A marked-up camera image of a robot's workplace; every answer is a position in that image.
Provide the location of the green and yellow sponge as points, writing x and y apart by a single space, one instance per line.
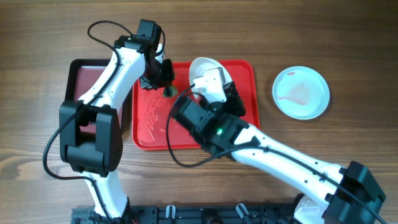
170 91

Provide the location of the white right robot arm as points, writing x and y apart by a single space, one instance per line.
331 193

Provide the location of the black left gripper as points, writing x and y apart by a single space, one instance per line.
169 76

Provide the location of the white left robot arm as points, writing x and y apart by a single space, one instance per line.
90 133

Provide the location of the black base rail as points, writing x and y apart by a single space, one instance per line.
269 213

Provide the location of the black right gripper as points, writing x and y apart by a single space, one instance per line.
232 93

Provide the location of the black water tray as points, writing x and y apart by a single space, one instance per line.
83 74

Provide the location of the light blue plate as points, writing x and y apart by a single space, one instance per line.
301 93

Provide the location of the red plastic tray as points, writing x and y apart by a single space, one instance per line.
150 110

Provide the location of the white plate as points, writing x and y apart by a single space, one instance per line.
209 77

